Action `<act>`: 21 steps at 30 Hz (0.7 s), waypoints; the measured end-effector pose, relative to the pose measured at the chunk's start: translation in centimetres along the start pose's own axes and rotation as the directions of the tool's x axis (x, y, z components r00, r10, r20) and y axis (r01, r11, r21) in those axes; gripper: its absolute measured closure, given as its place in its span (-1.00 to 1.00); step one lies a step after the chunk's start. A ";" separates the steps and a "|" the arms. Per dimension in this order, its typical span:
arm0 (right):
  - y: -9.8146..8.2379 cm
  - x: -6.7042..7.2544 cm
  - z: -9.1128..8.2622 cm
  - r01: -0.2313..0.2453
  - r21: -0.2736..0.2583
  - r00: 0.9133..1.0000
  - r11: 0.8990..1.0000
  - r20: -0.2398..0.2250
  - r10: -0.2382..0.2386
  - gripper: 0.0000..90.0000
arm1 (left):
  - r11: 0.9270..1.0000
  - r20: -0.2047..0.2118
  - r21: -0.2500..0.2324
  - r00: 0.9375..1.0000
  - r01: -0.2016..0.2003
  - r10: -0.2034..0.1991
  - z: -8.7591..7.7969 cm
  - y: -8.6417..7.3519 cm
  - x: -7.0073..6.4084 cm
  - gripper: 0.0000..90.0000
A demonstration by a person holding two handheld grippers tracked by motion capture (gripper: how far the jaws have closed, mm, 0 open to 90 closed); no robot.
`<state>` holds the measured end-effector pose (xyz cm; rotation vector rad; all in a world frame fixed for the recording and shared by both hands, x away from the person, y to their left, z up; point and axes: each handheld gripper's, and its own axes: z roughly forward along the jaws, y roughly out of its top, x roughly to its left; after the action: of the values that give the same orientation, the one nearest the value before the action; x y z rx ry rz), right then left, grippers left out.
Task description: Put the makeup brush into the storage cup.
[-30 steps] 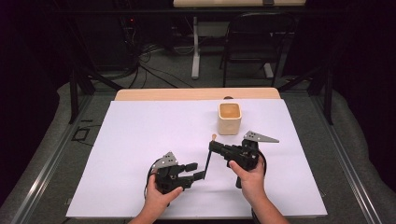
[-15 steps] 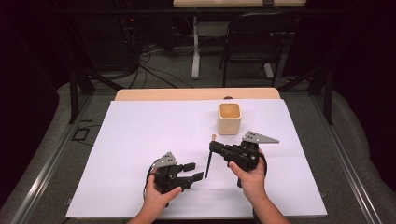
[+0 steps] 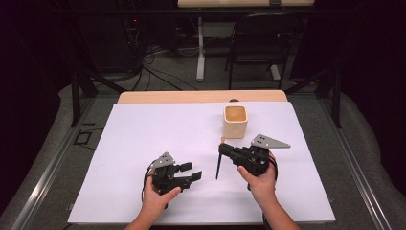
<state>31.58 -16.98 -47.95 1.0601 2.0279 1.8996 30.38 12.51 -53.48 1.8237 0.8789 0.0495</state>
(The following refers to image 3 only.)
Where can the white desk foot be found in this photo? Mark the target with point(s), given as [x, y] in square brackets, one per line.
[275, 72]

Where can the light wooden table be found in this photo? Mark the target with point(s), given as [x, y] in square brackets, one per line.
[191, 96]

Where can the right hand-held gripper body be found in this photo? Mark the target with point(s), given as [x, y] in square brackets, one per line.
[255, 158]

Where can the light wooden desk top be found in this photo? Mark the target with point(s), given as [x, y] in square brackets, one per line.
[223, 3]

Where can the cream square cup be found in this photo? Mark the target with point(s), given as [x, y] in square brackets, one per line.
[235, 127]

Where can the black horizontal frame bar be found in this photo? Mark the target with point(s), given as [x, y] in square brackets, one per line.
[127, 11]

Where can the white table mat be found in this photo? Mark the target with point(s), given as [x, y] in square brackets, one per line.
[134, 143]

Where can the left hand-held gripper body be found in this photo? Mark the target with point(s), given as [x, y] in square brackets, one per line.
[164, 180]

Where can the dark blue pen copper end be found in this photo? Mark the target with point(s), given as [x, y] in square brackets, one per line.
[219, 166]

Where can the white desk leg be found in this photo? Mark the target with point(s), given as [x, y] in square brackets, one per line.
[200, 51]

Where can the person's left hand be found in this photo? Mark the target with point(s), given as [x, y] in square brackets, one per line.
[156, 202]

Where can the black metal stand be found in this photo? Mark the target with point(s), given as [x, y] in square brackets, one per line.
[76, 96]
[335, 96]

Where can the aluminium floor rail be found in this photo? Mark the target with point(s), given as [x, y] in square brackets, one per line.
[357, 172]
[48, 172]

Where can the person's right hand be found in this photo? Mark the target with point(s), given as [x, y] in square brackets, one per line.
[260, 185]

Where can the black folding chair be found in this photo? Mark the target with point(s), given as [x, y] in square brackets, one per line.
[261, 38]

